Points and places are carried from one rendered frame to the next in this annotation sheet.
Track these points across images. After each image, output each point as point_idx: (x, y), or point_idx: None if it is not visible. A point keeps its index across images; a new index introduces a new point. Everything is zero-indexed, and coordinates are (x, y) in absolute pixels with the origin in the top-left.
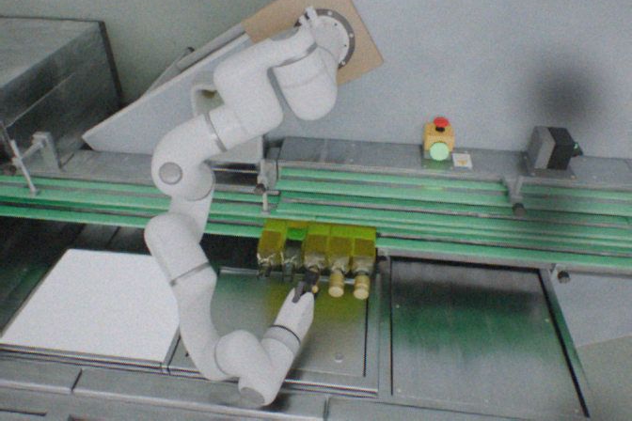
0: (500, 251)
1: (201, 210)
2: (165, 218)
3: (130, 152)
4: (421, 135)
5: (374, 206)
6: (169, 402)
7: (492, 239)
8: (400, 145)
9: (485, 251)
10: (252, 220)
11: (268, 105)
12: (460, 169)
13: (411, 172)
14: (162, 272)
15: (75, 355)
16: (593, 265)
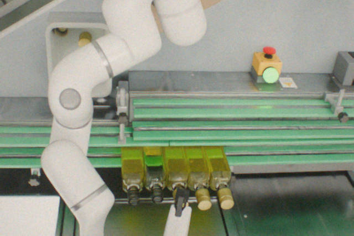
0: (323, 157)
1: (83, 138)
2: (64, 143)
3: None
4: (250, 63)
5: (219, 127)
6: None
7: (314, 148)
8: (232, 73)
9: (312, 158)
10: (103, 152)
11: (154, 32)
12: (289, 89)
13: (250, 94)
14: (63, 196)
15: None
16: None
